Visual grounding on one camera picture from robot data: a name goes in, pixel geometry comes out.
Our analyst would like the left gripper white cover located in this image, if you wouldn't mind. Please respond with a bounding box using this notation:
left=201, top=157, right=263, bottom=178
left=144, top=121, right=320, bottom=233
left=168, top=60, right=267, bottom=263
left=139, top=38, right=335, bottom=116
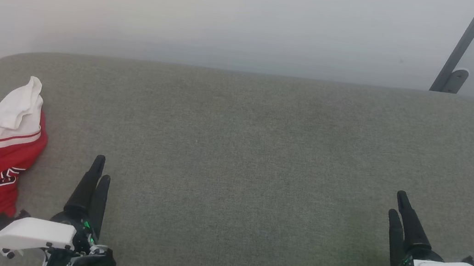
left=0, top=141, right=115, bottom=266

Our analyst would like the grey pole base bracket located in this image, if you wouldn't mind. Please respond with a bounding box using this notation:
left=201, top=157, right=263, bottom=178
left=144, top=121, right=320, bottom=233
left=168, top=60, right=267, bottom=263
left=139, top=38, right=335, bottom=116
left=445, top=66, right=470, bottom=96

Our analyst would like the grey metal pole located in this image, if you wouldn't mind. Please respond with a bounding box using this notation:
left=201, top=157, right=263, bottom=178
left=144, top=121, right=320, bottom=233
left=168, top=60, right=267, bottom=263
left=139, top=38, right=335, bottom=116
left=429, top=0, right=474, bottom=97

